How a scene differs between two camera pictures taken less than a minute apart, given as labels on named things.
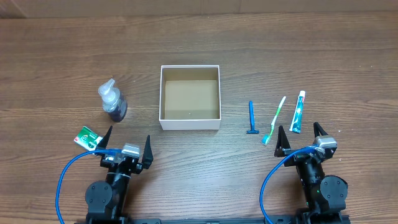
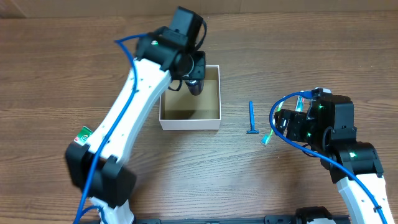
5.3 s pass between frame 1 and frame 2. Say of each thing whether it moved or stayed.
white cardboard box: stayed
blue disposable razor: stayed
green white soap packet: stayed
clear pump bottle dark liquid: moved
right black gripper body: moved
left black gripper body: moved
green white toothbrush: stayed
